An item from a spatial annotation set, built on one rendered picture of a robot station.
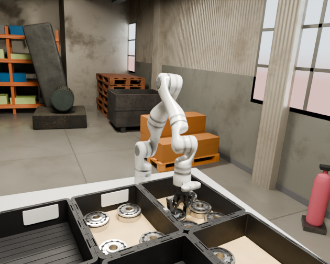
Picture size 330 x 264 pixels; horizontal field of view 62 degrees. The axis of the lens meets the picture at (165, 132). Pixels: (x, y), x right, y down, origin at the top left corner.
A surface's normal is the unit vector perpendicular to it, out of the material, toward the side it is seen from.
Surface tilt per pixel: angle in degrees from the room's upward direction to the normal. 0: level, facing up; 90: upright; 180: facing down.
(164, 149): 90
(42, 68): 90
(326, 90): 90
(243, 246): 0
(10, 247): 0
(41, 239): 0
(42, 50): 90
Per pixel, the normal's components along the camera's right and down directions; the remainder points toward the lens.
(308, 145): -0.90, 0.07
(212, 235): 0.51, 0.26
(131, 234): 0.05, -0.96
